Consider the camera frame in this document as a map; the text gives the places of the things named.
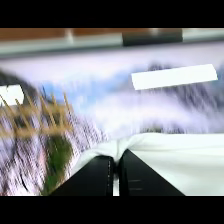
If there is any white shirt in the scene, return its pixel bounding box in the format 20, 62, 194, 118
68, 132, 224, 197

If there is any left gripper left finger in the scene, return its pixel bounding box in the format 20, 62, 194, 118
50, 155, 115, 197

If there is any silver frame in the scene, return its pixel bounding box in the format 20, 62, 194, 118
0, 28, 224, 58

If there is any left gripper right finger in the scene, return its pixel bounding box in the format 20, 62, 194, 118
118, 148, 185, 197

